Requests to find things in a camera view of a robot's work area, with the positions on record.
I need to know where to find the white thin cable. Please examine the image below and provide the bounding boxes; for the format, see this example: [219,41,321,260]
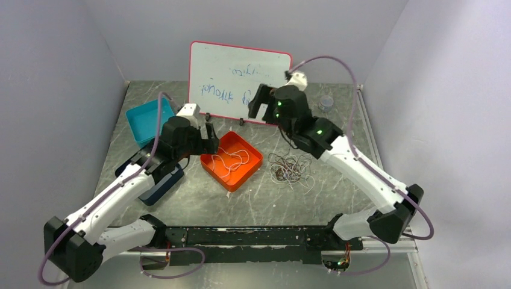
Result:
[268,153,316,196]
[210,148,251,179]

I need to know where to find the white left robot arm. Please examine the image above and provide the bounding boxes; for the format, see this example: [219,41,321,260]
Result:
[38,116,220,286]

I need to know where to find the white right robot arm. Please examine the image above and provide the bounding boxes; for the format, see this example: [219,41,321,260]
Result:
[248,84,424,249]

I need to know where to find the orange plastic bin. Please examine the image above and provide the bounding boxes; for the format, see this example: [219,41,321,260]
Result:
[200,131,263,193]

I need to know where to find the clear plastic cup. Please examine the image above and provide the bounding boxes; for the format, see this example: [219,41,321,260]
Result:
[318,95,334,113]

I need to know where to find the teal plastic bin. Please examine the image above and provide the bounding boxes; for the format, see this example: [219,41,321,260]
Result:
[125,96,175,148]

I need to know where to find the red framed whiteboard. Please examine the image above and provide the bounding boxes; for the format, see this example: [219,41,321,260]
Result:
[188,41,292,123]

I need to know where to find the navy blue tray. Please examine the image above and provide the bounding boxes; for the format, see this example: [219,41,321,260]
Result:
[115,160,184,206]

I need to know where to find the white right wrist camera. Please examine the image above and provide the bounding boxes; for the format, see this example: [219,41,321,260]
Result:
[284,70,308,92]

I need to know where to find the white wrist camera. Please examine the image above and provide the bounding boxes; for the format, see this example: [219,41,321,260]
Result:
[284,70,308,92]
[177,103,200,129]

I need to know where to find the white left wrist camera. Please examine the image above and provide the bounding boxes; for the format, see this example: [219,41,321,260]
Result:
[177,103,200,129]

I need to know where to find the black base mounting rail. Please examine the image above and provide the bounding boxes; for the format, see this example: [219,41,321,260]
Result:
[147,225,363,266]

